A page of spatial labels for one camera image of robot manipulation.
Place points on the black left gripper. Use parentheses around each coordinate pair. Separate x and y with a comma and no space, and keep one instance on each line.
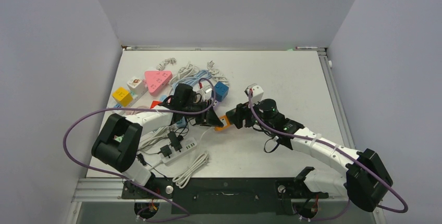
(208,119)

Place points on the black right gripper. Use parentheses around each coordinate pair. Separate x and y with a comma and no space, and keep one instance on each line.
(243,110)

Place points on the blue cube socket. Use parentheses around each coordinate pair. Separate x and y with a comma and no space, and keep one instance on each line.
(221,91)

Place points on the black power adapter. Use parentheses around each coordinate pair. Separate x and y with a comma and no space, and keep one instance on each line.
(175,140)

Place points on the white USB power strip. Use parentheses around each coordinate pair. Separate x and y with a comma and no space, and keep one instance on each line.
(188,146)

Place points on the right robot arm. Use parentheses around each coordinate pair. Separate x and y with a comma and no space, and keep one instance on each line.
(361,176)

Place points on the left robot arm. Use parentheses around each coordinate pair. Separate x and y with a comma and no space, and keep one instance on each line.
(118,141)

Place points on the white plug adapter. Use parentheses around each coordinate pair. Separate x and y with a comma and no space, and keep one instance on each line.
(206,92)

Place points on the red cube socket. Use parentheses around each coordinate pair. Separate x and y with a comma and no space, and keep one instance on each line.
(155,103)

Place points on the white picture cube socket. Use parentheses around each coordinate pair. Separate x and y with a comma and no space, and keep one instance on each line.
(136,86)

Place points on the black plug adapter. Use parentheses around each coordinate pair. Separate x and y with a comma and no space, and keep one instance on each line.
(165,151)

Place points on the yellow cube socket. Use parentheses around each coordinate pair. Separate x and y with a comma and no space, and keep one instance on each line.
(122,96)

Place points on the pink triangular power strip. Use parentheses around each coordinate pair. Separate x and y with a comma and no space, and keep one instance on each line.
(156,80)

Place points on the white flat power strip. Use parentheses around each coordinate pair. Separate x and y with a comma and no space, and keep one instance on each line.
(118,106)

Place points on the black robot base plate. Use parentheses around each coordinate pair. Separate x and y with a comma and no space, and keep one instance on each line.
(237,195)

